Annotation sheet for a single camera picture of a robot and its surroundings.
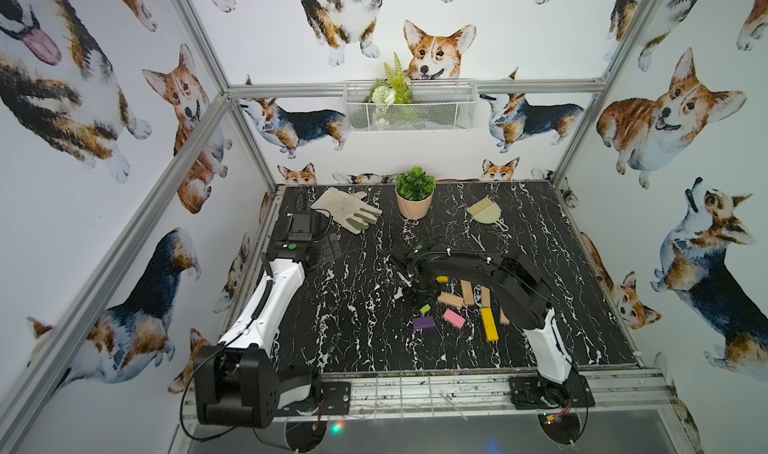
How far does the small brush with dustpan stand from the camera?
1.12 m

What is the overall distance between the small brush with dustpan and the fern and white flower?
48cm

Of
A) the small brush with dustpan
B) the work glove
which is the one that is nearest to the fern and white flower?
the work glove

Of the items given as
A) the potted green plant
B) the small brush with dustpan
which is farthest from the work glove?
the small brush with dustpan

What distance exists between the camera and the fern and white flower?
2.67ft

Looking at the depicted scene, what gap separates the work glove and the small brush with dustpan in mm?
361

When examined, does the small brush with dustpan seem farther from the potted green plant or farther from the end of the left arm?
the end of the left arm

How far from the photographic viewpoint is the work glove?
112 cm

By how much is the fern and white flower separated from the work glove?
0.37m
